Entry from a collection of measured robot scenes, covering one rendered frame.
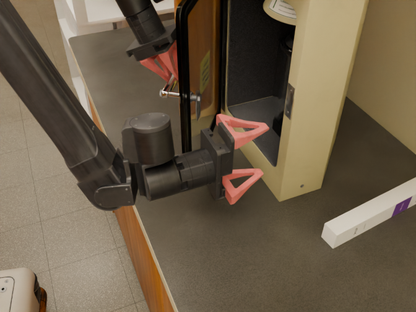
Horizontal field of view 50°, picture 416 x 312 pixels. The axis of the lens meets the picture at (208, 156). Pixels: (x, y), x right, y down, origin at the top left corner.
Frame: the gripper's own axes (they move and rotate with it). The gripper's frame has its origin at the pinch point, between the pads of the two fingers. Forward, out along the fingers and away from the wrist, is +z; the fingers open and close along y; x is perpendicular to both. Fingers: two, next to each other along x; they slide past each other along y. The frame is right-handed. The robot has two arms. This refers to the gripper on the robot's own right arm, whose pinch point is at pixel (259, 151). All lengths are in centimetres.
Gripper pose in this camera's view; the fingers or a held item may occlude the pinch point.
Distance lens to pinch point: 72.6
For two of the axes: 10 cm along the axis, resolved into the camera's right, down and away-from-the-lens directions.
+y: 0.1, -7.5, -6.6
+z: 9.2, -2.5, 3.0
